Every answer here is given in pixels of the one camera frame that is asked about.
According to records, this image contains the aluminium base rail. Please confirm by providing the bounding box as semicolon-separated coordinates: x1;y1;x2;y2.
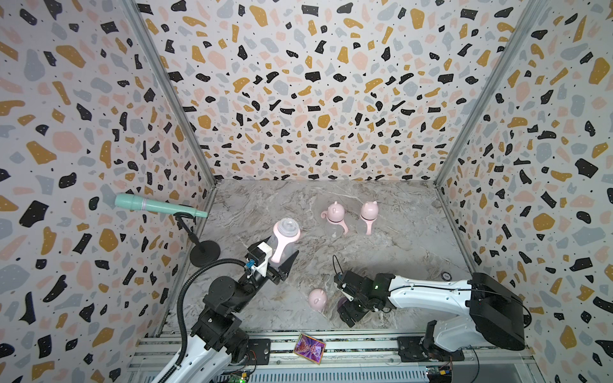
128;329;533;383

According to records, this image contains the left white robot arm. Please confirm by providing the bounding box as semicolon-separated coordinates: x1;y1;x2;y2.
154;251;299;382

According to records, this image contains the black corrugated cable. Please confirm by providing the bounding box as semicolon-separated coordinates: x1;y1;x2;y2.
157;258;247;383

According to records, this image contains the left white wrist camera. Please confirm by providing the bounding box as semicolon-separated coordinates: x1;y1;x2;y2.
245;241;273;279

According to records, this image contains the small clear baby bottle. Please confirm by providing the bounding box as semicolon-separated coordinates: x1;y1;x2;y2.
326;217;349;235

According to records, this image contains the black microphone stand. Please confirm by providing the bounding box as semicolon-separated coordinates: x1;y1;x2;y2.
173;212;221;267

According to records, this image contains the right corner aluminium post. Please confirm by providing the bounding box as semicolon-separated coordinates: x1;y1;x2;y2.
435;0;548;190

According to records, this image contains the corner aluminium post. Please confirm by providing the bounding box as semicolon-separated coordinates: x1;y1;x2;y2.
121;0;216;192
435;0;548;190

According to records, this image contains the mint green microphone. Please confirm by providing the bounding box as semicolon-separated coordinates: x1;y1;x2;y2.
114;193;208;219

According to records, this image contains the clear silicone nipple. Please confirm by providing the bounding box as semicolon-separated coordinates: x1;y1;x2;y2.
277;218;300;238

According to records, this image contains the pink bottle cap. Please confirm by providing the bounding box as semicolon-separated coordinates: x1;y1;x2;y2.
326;201;346;223
308;288;328;312

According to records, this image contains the colourful holographic card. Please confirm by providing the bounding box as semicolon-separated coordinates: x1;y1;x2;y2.
293;334;326;365

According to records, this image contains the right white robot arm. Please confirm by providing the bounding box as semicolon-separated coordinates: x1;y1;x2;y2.
335;271;526;354

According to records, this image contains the small dark round token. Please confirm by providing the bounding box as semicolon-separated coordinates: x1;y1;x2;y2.
441;271;453;282

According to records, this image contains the left corner aluminium post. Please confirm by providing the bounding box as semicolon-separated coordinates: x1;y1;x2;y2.
121;0;216;192

